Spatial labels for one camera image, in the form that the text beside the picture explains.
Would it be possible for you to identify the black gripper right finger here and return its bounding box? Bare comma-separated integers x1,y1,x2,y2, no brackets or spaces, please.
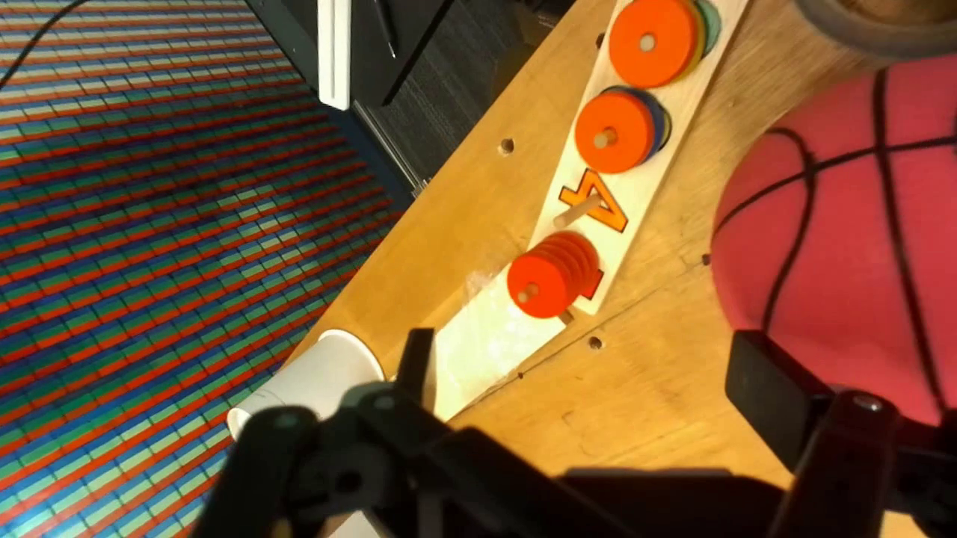
723,326,957,538

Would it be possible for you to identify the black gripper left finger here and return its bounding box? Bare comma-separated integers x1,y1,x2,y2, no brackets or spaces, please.
192,326,640,538

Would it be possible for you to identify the pink rubber basketball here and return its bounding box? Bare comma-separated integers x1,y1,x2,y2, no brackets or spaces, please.
708,54,957,431

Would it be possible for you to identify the white paper cup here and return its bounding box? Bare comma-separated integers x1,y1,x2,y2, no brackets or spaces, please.
224,326,388,441

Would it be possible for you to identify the red-orange disc stack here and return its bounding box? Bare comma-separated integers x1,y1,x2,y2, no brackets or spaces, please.
506,230,608,322

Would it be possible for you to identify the wooden stacking toy board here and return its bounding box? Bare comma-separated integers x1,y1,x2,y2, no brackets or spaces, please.
517,0,753,319

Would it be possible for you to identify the orange and blue disc stack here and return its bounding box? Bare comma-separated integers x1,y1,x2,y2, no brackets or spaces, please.
572,82,677,175

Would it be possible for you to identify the white panel strip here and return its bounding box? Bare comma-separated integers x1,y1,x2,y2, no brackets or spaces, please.
315,0,357,112

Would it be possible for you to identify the orange and green disc stack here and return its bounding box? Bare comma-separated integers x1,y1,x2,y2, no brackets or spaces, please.
608,0,723,91

